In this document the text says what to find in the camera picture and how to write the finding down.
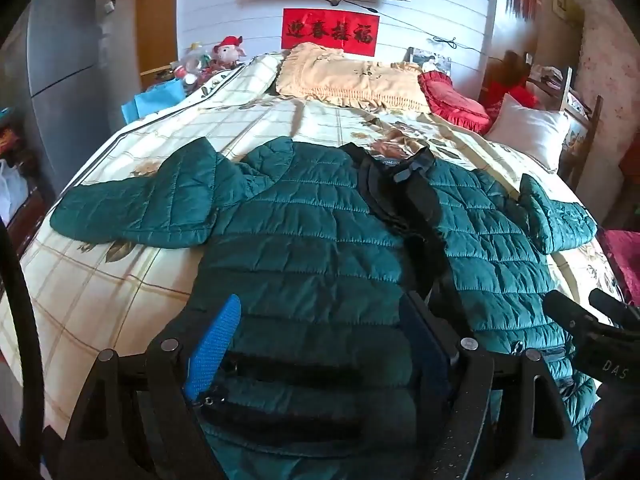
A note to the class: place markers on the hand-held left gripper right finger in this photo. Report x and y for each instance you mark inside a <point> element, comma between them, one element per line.
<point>425,345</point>

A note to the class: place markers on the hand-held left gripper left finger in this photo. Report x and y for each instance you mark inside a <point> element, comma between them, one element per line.
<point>215,345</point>

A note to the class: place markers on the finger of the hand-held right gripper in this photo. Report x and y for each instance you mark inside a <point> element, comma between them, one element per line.
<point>567,310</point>
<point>612,306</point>

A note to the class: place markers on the green quilted jacket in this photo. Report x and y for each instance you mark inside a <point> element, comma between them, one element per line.
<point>310,240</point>

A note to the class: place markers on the maroon cloth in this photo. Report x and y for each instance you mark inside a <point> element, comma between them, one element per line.
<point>622,260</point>

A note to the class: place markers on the floral bed sheet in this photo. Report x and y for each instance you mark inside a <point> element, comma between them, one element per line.
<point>150,280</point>

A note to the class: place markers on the wooden chair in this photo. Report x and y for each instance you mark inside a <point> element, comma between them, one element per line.
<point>592,125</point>

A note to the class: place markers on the white pillow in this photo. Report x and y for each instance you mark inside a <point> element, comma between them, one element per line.
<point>530,130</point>

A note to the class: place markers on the red cloth bundle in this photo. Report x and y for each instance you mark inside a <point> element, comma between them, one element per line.
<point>510,92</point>

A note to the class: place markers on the red heart pillow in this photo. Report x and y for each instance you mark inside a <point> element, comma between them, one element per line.
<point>452,102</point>

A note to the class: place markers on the blue paper bag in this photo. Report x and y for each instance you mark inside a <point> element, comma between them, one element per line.
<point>155,101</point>

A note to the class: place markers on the white plastic bag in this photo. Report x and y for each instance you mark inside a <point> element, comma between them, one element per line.
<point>12,192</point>

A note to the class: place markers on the beige frilled pillow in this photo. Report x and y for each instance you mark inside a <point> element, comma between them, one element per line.
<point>350,80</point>

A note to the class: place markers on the pile of packaged goods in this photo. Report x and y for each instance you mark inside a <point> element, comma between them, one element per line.
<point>192,67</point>

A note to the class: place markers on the framed photo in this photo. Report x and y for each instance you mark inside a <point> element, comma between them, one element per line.
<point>430,60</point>

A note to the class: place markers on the plush toy with red hat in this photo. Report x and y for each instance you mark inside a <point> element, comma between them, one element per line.
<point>229,51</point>

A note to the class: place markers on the grey refrigerator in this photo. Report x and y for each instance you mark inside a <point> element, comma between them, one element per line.
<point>70,60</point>

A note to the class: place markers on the wooden door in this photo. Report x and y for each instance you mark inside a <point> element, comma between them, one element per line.
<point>157,30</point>

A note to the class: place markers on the red wall banner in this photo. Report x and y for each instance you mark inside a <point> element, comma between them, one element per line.
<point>330,31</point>

